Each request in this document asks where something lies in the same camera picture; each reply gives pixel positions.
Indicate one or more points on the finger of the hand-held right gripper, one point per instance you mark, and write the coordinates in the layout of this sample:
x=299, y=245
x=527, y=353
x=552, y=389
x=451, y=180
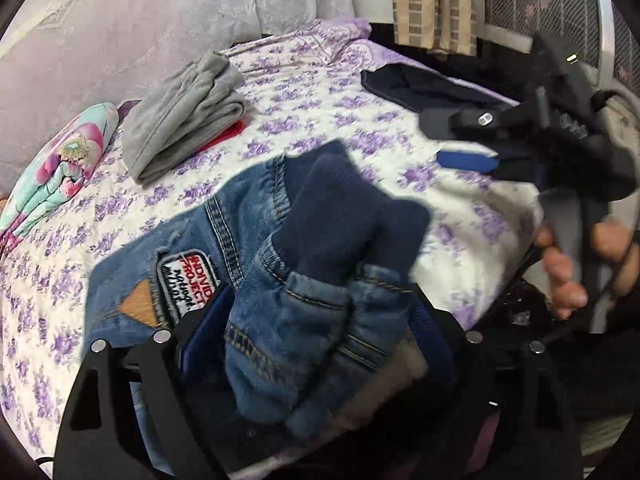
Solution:
x=470, y=161
x=480, y=120

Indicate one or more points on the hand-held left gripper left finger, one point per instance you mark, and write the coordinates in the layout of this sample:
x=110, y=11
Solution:
x=200, y=335

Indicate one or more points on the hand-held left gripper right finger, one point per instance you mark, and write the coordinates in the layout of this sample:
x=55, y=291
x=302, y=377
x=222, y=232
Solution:
x=435, y=345

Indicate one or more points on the blue denim pants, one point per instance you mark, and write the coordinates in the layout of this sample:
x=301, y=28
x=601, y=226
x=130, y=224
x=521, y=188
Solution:
x=280, y=320

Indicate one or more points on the person's right hand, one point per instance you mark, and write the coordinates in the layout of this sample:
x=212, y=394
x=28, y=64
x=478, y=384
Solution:
x=565, y=280

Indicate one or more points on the beige cloth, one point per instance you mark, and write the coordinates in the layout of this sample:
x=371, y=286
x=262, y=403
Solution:
x=620, y=120

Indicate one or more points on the dark navy garment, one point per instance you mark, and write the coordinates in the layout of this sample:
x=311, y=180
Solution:
x=415, y=85

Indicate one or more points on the brick pattern curtain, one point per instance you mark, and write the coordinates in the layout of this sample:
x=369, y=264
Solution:
x=430, y=5

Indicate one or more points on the purple floral bedspread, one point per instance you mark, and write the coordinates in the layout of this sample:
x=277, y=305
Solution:
x=350, y=125

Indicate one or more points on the metal window grille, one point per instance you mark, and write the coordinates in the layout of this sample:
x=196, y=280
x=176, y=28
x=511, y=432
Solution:
x=540, y=0

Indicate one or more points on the red folded garment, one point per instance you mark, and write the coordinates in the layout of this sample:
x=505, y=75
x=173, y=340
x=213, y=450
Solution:
x=227, y=136

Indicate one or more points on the grey folded garment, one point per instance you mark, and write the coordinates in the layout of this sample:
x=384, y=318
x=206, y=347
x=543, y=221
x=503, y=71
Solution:
x=175, y=125

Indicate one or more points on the teal pink floral blanket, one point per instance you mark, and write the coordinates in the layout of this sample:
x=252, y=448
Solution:
x=60, y=160

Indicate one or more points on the lavender lace headboard cover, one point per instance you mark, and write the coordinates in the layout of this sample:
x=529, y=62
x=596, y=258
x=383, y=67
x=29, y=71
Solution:
x=150, y=20

